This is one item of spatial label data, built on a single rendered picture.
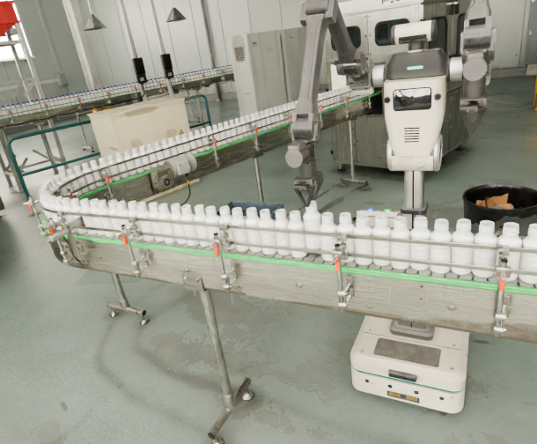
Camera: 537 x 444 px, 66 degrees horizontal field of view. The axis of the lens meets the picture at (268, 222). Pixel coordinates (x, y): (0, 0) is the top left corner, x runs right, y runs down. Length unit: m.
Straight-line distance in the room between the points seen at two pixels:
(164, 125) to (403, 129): 4.30
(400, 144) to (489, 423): 1.33
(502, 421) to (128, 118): 4.76
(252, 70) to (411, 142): 5.75
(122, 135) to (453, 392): 4.52
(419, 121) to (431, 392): 1.21
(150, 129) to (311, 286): 4.43
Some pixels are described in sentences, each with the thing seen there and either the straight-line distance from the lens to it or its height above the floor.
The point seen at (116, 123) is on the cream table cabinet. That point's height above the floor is 1.06.
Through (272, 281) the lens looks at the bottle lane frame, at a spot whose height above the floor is 0.90.
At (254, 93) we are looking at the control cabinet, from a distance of 7.41.
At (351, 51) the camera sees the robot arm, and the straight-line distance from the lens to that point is 1.71.
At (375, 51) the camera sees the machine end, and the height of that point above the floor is 1.46.
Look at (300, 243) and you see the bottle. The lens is 1.43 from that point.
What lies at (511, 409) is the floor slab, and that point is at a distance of 2.40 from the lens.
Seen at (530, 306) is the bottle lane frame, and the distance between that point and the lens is 1.37.
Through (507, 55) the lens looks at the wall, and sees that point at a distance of 13.25.
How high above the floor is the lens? 1.71
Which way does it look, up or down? 23 degrees down
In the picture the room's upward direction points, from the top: 8 degrees counter-clockwise
